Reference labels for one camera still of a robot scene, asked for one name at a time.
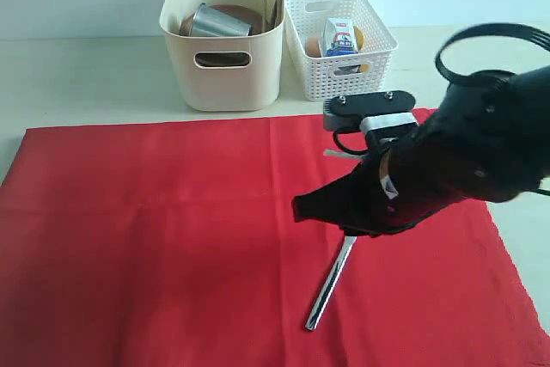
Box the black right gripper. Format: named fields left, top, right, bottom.
left=291, top=125, right=468, bottom=237

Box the silver table knife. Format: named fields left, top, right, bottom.
left=305, top=235, right=357, bottom=332

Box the brown egg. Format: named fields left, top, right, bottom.
left=304, top=37, right=322, bottom=58

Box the blue white milk carton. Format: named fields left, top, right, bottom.
left=320, top=17, right=358, bottom=57

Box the yellow lemon with sticker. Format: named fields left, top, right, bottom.
left=354, top=26, right=370, bottom=73

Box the brown wooden plate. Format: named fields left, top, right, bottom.
left=179, top=3, right=265, bottom=68

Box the stainless steel cup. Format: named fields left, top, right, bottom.
left=186, top=3, right=261, bottom=37

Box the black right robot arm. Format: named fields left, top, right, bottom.
left=292, top=68, right=549, bottom=237

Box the white perforated plastic basket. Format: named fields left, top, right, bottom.
left=284, top=0, right=398, bottom=101

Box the cream plastic bin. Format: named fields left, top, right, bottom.
left=159, top=0, right=284, bottom=112

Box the red table cloth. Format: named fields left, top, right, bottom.
left=1, top=115, right=549, bottom=366

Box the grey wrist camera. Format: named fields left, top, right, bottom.
left=323, top=90, right=416, bottom=132

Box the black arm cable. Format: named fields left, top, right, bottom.
left=333, top=22, right=550, bottom=196

